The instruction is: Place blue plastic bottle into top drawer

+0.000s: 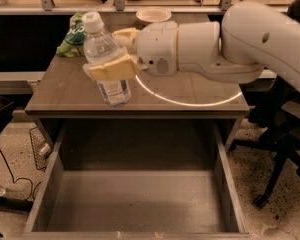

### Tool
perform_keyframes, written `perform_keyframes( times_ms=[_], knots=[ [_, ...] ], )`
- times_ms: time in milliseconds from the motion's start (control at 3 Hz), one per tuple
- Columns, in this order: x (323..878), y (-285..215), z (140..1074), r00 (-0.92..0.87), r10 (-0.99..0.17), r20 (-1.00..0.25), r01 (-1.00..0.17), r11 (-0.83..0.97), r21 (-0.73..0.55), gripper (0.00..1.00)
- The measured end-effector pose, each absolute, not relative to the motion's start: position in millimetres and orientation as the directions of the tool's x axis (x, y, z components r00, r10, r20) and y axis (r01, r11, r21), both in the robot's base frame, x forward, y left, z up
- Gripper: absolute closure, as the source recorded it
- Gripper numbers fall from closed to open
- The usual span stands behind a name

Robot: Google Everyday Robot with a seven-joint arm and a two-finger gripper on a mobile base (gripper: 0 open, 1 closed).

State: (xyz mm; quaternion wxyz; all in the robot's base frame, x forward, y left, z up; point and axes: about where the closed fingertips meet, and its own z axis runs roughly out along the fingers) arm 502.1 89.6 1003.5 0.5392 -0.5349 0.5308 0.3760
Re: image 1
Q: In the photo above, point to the green chip bag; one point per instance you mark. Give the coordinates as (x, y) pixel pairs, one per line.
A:
(72, 44)

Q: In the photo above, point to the grey open drawer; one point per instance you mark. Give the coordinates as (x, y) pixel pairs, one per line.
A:
(137, 180)

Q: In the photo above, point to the black office chair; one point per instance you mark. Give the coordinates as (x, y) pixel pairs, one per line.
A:
(278, 110)

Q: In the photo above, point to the clear plastic water bottle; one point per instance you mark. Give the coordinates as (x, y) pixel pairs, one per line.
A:
(99, 48)

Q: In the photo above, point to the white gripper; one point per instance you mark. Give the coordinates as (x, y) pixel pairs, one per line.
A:
(156, 47)

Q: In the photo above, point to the white ceramic bowl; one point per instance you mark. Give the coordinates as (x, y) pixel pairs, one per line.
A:
(149, 15)

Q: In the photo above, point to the black wire mesh basket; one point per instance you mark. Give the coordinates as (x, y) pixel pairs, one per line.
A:
(40, 149)

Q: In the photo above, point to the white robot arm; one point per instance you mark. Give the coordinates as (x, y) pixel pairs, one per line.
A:
(250, 38)

